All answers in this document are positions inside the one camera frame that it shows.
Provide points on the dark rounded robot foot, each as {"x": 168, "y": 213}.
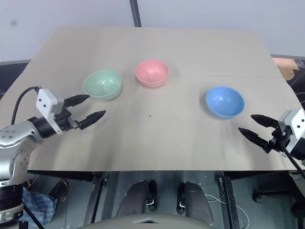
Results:
{"x": 195, "y": 200}
{"x": 133, "y": 198}

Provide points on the pink-red plastic bowl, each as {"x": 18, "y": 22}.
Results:
{"x": 152, "y": 72}

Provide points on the green plastic bowl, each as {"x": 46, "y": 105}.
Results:
{"x": 102, "y": 84}

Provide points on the blue plastic bowl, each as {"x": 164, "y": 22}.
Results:
{"x": 225, "y": 101}

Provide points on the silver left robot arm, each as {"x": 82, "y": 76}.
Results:
{"x": 14, "y": 133}

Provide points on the black shoe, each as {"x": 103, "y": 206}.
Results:
{"x": 58, "y": 190}

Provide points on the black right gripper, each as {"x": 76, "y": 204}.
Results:
{"x": 277, "y": 141}

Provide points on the brown cardboard piece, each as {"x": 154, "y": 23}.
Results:
{"x": 282, "y": 66}

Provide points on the dark vertical wall post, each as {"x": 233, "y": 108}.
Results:
{"x": 135, "y": 13}

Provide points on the grey robot torso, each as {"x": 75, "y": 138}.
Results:
{"x": 150, "y": 223}

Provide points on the blue plaid cloth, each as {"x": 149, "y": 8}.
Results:
{"x": 38, "y": 205}

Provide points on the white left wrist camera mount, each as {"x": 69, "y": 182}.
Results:
{"x": 45, "y": 102}

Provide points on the black metal table leg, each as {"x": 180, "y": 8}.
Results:
{"x": 94, "y": 198}
{"x": 230, "y": 200}

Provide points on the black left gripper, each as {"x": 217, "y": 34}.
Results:
{"x": 62, "y": 119}

